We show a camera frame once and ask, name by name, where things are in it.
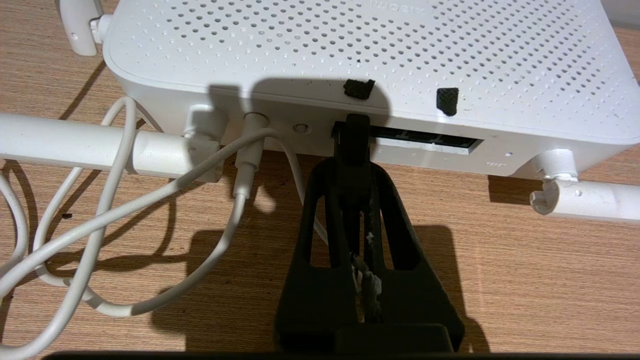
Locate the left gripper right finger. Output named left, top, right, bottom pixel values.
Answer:
left=366, top=162, right=467, bottom=352

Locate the black ethernet cable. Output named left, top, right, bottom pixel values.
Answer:
left=332, top=114, right=373, bottom=261

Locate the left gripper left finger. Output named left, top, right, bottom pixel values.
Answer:
left=274, top=157, right=359, bottom=352

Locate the thin white adapter cable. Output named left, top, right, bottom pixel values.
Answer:
left=0, top=96, right=331, bottom=360

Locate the white router with antennas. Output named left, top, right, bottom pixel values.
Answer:
left=0, top=0, right=640, bottom=224

